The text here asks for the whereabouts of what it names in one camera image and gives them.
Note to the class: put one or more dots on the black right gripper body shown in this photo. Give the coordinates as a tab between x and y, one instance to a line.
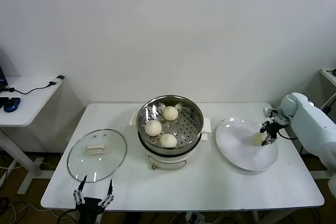
273	129

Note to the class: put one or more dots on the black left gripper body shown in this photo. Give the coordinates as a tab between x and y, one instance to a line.
90	211

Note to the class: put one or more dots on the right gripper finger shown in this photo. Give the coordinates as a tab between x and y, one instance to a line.
270	139
263	127

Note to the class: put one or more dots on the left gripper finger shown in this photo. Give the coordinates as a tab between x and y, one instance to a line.
82	184
110	188

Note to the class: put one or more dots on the white steamed baozi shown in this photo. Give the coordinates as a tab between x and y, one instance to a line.
170	113
258	139
153	128
168	140

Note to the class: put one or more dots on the glass pot lid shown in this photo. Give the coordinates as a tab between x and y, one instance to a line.
115	145

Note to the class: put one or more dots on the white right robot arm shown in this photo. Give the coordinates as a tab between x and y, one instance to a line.
309	119

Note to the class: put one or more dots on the stainless steel steamer basket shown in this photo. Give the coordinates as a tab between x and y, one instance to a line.
189	129

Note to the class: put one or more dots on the white round plate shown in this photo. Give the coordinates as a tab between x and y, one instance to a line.
236	145

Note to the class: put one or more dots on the black power adapter brick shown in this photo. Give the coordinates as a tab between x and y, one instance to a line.
327	108

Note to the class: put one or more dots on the white electric cooker pot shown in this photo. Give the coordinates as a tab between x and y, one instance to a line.
168	162

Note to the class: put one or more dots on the white table leg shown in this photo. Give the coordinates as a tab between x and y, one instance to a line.
259	217

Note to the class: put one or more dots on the dark item on side table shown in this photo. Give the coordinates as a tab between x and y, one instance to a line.
333	72

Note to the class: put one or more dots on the white side desk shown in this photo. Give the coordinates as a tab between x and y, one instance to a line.
31	103

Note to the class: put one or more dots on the blue computer mouse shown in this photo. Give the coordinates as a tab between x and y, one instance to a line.
12	104

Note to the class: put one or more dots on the flat black desk device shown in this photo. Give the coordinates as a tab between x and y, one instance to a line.
3	102

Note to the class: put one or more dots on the dark laptop screen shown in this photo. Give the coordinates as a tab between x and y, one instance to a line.
2	77

